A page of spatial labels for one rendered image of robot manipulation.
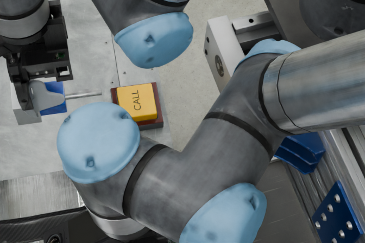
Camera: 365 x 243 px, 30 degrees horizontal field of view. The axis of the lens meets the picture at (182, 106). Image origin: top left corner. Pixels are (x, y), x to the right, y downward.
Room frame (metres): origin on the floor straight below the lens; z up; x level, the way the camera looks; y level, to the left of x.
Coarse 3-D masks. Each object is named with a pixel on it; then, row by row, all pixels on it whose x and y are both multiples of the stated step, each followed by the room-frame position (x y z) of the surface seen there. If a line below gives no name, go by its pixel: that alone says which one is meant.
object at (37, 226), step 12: (36, 216) 0.30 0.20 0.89; (48, 216) 0.30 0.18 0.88; (60, 216) 0.30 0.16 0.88; (72, 216) 0.30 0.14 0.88; (0, 228) 0.27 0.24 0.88; (12, 228) 0.28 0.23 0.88; (24, 228) 0.28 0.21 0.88; (36, 228) 0.28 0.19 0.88; (48, 228) 0.28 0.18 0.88; (0, 240) 0.26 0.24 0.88; (12, 240) 0.26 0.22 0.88; (24, 240) 0.26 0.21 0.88; (36, 240) 0.26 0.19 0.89
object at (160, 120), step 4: (140, 84) 0.57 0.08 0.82; (152, 84) 0.57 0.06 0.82; (112, 88) 0.55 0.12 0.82; (116, 88) 0.55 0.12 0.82; (156, 88) 0.56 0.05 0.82; (112, 92) 0.55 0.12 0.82; (156, 92) 0.55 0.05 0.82; (112, 96) 0.54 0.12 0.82; (156, 96) 0.55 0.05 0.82; (112, 100) 0.53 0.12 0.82; (116, 100) 0.53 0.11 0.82; (156, 100) 0.54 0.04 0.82; (116, 104) 0.52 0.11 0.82; (156, 104) 0.53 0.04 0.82; (160, 108) 0.52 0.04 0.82; (160, 112) 0.52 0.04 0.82; (160, 116) 0.51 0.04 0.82; (148, 120) 0.50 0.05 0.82; (152, 120) 0.50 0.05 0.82; (156, 120) 0.50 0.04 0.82; (160, 120) 0.50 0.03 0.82; (140, 124) 0.49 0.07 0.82; (144, 124) 0.49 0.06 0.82
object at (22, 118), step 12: (12, 84) 0.47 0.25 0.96; (48, 84) 0.48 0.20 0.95; (60, 84) 0.48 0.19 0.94; (12, 96) 0.45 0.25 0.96; (72, 96) 0.47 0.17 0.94; (84, 96) 0.48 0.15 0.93; (12, 108) 0.43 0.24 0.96; (48, 108) 0.45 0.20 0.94; (60, 108) 0.45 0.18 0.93; (24, 120) 0.43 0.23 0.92; (36, 120) 0.44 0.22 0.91
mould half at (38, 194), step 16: (32, 176) 0.36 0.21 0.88; (48, 176) 0.36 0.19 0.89; (64, 176) 0.36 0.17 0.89; (0, 192) 0.33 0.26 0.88; (16, 192) 0.33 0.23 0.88; (32, 192) 0.33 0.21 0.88; (48, 192) 0.33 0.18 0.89; (64, 192) 0.34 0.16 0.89; (0, 208) 0.30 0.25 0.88; (16, 208) 0.31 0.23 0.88; (32, 208) 0.31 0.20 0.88; (48, 208) 0.31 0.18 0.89; (64, 208) 0.31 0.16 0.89
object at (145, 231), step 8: (104, 232) 0.21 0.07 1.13; (136, 232) 0.21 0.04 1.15; (144, 232) 0.21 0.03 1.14; (152, 232) 0.23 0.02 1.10; (128, 240) 0.21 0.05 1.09; (136, 240) 0.22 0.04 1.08; (144, 240) 0.22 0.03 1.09; (152, 240) 0.22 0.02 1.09; (160, 240) 0.22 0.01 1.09; (168, 240) 0.22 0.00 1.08
